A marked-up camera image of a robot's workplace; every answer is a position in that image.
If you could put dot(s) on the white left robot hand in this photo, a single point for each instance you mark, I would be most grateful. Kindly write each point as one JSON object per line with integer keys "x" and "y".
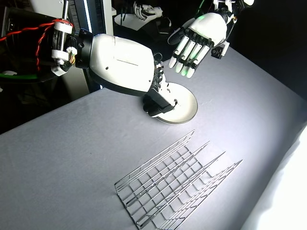
{"x": 208, "y": 26}

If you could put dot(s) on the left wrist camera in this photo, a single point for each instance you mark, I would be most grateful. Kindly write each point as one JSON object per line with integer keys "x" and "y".
{"x": 217, "y": 52}

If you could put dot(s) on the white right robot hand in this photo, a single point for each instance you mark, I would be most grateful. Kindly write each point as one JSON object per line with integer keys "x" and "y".
{"x": 120, "y": 64}

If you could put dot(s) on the white skeletal hand model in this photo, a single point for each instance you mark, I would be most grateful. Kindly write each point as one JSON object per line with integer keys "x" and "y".
{"x": 153, "y": 10}

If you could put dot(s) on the dark device with white edge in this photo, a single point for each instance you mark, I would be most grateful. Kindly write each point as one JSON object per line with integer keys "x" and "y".
{"x": 164, "y": 26}

